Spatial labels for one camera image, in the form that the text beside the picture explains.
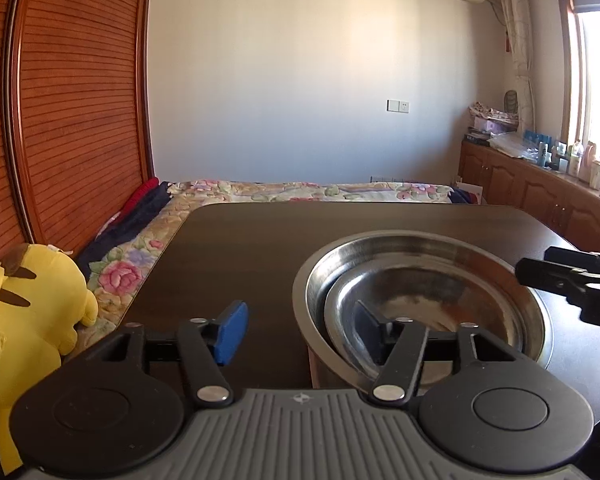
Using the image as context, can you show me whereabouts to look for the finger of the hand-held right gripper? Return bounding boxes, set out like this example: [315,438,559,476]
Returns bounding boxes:
[516,258,600,331]
[545,247,600,281]

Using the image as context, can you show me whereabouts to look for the wooden slatted wardrobe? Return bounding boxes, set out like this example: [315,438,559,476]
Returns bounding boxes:
[0,0,156,281]

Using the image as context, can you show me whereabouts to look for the patterned curtain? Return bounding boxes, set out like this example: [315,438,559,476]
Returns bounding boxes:
[492,0,536,136]

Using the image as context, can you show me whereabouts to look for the floral bedspread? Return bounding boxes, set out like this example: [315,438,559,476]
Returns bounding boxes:
[77,179,456,356]

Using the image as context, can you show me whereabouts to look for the clear plastic bag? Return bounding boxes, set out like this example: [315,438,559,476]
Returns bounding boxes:
[490,132,541,161]

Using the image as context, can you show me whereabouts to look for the red and navy clothes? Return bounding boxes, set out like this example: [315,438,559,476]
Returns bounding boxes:
[75,177,173,273]

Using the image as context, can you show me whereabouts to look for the purple box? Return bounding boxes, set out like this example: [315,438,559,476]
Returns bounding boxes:
[472,119,518,133]

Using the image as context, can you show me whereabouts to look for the wooden cabinet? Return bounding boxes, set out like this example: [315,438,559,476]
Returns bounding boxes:
[457,140,600,256]

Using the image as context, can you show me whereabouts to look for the small steel bowl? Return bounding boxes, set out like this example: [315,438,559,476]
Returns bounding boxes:
[324,261,527,392]

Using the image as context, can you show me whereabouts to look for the yellow plush toy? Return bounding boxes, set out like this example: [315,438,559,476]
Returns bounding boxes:
[0,244,99,476]

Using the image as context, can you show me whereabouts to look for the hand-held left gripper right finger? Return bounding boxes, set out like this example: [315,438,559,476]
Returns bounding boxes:
[355,300,532,407]

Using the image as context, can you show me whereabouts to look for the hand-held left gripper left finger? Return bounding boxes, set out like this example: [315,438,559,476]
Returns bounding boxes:
[60,301,250,408]

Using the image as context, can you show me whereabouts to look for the white paper bag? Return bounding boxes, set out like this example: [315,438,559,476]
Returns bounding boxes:
[452,177,486,206]

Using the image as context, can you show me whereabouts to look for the large steel bowl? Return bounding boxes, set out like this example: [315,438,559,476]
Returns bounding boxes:
[292,230,553,392]

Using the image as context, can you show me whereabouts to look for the pink bottle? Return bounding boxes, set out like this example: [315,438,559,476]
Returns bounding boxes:
[582,141,597,183]

